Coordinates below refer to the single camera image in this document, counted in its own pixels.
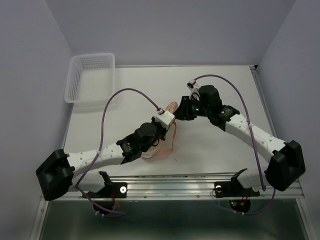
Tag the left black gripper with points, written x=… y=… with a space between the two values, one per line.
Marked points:
x=163 y=130

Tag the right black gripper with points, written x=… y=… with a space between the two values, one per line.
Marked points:
x=183 y=113

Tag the floral mesh laundry bag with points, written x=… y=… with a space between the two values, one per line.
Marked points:
x=164 y=147

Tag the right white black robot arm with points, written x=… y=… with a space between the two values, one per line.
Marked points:
x=285 y=159

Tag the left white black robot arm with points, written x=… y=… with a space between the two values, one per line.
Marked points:
x=62 y=172

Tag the white perforated plastic basket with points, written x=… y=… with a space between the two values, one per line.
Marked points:
x=90 y=79

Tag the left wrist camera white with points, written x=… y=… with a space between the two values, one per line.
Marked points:
x=165 y=118

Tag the aluminium mounting rail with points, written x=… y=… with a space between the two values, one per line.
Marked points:
x=183 y=187

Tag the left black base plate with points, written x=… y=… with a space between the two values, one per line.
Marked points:
x=117 y=190

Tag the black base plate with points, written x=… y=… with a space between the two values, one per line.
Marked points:
x=117 y=190
x=228 y=189

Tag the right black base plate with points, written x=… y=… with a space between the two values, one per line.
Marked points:
x=228 y=189

